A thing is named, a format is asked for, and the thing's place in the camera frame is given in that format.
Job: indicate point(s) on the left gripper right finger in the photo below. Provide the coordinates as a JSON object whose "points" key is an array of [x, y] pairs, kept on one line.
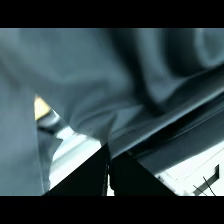
{"points": [[133, 180]]}

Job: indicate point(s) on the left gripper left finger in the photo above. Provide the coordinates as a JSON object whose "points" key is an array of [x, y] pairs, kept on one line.
{"points": [[90, 176]]}

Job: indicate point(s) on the dark grey garment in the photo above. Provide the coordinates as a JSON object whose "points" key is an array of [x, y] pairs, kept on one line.
{"points": [[100, 76]]}

